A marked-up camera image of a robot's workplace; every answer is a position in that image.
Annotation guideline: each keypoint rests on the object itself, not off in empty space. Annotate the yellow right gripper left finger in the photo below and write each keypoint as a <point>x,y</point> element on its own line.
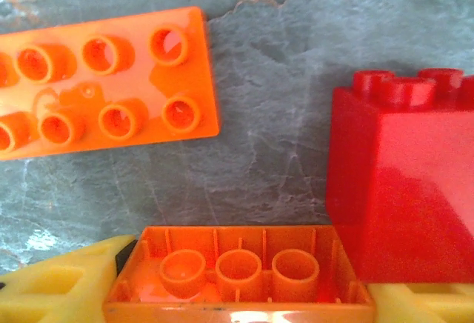
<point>55,293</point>

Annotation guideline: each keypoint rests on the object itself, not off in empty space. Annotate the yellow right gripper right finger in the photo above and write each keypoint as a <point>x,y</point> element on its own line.
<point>426,304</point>

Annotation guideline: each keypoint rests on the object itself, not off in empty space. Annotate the red square lego brick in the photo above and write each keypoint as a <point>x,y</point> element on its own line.
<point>407,189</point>

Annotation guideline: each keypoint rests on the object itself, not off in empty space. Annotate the orange lego brick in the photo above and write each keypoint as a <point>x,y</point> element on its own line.
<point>237,312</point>

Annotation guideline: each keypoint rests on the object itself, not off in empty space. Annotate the orange flat lego plate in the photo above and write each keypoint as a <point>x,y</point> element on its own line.
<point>144,78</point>

